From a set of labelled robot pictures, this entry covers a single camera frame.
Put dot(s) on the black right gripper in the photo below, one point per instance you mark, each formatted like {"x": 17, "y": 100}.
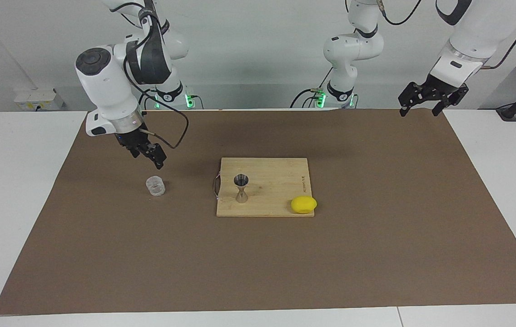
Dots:
{"x": 131, "y": 138}

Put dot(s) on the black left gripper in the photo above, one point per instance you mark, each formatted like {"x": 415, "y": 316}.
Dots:
{"x": 442, "y": 86}

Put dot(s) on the steel double jigger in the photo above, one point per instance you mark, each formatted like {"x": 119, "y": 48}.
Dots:
{"x": 241, "y": 188}

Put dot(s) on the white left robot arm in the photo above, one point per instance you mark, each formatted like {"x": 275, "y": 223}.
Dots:
{"x": 467, "y": 45}

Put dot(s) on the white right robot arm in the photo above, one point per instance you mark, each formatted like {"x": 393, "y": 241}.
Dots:
{"x": 108, "y": 86}

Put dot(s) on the bamboo cutting board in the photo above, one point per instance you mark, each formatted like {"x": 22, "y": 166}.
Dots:
{"x": 276, "y": 181}

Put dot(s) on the brown paper table mat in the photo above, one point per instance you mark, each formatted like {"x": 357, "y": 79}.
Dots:
{"x": 258, "y": 263}

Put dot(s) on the yellow lemon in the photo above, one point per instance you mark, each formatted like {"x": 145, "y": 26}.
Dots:
{"x": 303, "y": 205}

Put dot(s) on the white wall socket box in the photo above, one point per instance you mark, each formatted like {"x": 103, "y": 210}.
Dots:
{"x": 37, "y": 100}

